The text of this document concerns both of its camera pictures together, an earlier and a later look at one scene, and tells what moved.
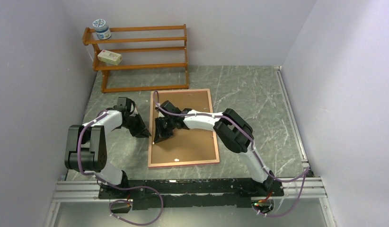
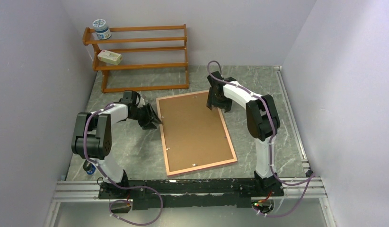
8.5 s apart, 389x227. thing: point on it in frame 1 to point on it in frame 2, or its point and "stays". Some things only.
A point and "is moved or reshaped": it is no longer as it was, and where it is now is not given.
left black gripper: (142, 130) to (150, 117)
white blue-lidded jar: (101, 29) stays
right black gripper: (160, 135) to (211, 101)
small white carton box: (110, 57) stays
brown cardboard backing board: (184, 144) is moved or reshaped
